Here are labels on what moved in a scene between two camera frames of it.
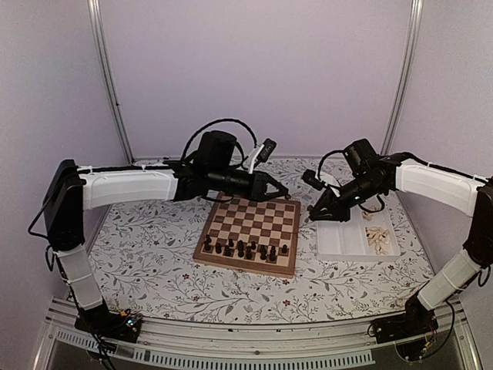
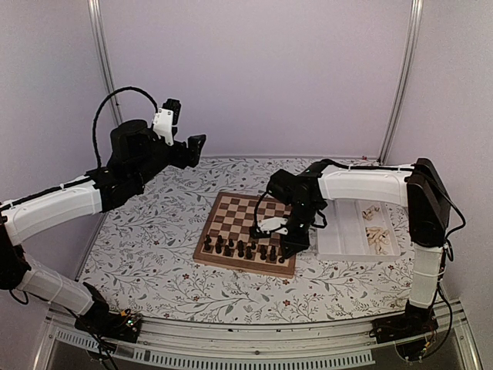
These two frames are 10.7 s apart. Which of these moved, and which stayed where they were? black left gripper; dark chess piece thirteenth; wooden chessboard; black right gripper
Moved: black left gripper; black right gripper
Stayed: dark chess piece thirteenth; wooden chessboard
